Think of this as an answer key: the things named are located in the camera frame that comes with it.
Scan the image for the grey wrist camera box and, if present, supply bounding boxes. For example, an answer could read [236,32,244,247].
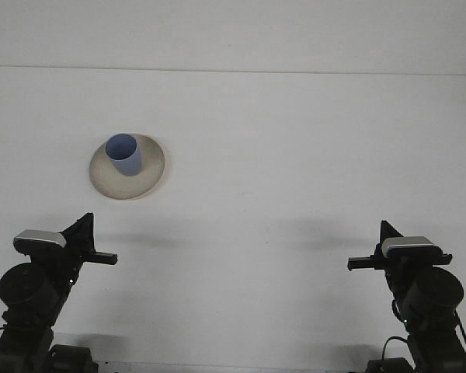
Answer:
[13,228,68,250]
[381,235,443,259]

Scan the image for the pale round plate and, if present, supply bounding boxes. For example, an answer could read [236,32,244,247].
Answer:
[88,133,171,201]

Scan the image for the pale blue cup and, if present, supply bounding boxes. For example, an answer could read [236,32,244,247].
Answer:
[104,133,143,177]

